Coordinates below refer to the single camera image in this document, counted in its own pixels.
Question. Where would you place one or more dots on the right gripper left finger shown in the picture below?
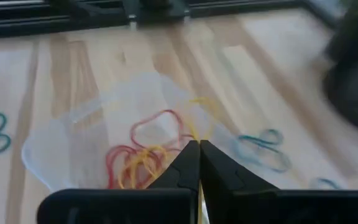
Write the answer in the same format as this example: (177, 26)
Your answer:
(120, 208)

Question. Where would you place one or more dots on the clear plastic bag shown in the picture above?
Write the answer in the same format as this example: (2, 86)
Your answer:
(73, 155)

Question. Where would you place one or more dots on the black aluminium table frame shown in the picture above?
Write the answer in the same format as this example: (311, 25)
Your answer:
(42, 21)

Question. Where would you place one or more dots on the yellow rubber band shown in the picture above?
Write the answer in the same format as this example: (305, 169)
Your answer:
(210, 105)
(141, 157)

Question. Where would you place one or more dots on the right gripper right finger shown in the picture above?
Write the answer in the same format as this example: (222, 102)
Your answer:
(259, 208)

